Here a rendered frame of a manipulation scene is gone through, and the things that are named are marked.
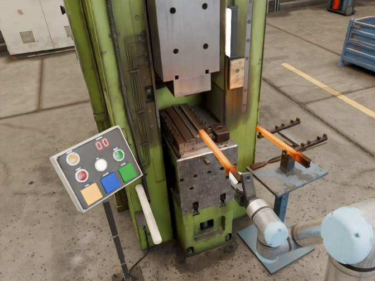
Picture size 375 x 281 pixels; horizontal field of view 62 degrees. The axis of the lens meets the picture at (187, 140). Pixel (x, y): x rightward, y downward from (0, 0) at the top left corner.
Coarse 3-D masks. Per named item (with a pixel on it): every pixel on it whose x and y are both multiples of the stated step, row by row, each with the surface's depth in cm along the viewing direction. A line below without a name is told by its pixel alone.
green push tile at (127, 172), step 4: (128, 164) 153; (120, 168) 151; (124, 168) 152; (128, 168) 153; (132, 168) 154; (120, 172) 151; (124, 172) 152; (128, 172) 153; (132, 172) 154; (124, 176) 152; (128, 176) 153; (132, 176) 154; (124, 180) 152; (128, 180) 153
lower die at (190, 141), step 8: (176, 104) 210; (184, 104) 211; (160, 112) 206; (168, 112) 204; (176, 112) 202; (192, 112) 202; (168, 120) 197; (176, 120) 194; (184, 120) 192; (192, 120) 192; (176, 128) 189; (184, 128) 187; (200, 128) 185; (176, 136) 182; (184, 136) 180; (192, 136) 179; (176, 144) 180; (184, 144) 177; (192, 144) 179; (200, 144) 181
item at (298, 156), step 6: (258, 126) 186; (264, 132) 181; (270, 138) 177; (276, 138) 175; (276, 144) 174; (282, 144) 170; (288, 150) 166; (294, 150) 165; (294, 156) 162; (300, 156) 159; (300, 162) 161; (306, 162) 158
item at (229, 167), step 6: (204, 132) 169; (204, 138) 164; (210, 138) 164; (210, 144) 159; (216, 150) 155; (216, 156) 153; (222, 156) 150; (222, 162) 147; (228, 162) 146; (228, 168) 141; (234, 168) 141; (228, 174) 143; (234, 174) 138; (240, 180) 134
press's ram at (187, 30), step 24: (168, 0) 133; (192, 0) 136; (216, 0) 140; (168, 24) 138; (192, 24) 142; (216, 24) 146; (168, 48) 144; (192, 48) 148; (216, 48) 152; (168, 72) 150; (192, 72) 155
